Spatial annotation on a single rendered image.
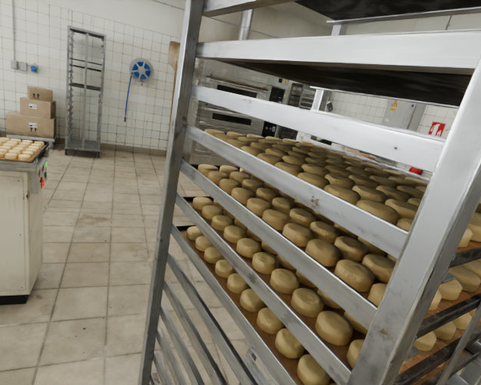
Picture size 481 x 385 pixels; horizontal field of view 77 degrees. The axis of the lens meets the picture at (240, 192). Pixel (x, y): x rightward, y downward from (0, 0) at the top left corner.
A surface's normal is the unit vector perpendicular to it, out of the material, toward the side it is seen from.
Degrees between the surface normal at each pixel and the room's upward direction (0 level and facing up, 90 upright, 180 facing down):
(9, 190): 90
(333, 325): 0
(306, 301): 0
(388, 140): 90
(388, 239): 90
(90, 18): 90
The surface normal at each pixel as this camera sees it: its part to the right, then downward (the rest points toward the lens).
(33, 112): 0.25, 0.40
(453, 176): -0.83, 0.00
